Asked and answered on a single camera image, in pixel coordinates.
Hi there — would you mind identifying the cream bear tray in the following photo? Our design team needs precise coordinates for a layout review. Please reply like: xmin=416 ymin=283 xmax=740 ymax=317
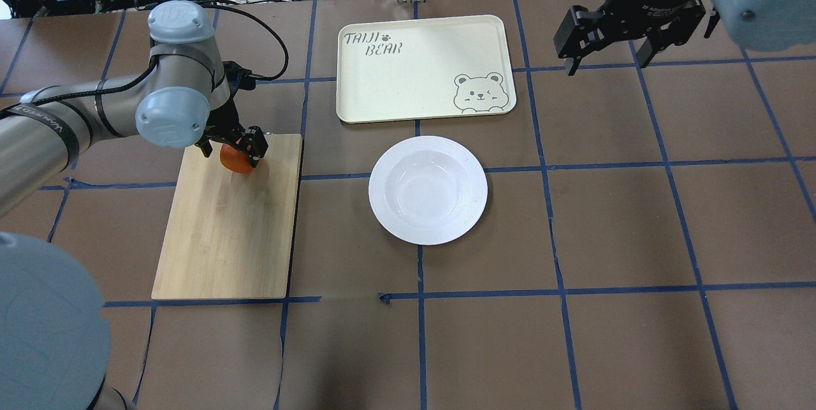
xmin=336 ymin=15 xmax=518 ymax=124

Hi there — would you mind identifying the bamboo cutting board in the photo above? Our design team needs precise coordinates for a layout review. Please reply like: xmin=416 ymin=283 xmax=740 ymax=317
xmin=151 ymin=134 xmax=303 ymax=300

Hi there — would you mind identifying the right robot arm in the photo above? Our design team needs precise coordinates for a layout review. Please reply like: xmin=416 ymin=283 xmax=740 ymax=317
xmin=553 ymin=0 xmax=815 ymax=75

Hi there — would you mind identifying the orange fruit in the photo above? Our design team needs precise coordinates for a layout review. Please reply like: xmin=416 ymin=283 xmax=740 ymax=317
xmin=219 ymin=143 xmax=256 ymax=174

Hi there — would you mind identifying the white round plate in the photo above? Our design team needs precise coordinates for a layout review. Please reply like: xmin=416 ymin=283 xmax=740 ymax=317
xmin=368 ymin=136 xmax=488 ymax=245

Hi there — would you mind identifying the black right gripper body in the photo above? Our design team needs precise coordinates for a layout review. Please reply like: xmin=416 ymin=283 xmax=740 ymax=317
xmin=590 ymin=0 xmax=704 ymax=41

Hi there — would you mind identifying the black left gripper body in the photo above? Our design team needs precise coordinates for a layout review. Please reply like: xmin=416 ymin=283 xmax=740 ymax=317
xmin=202 ymin=63 xmax=246 ymax=143

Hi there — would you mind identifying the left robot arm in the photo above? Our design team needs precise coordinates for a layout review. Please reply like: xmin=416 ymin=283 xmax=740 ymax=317
xmin=1 ymin=0 xmax=268 ymax=214

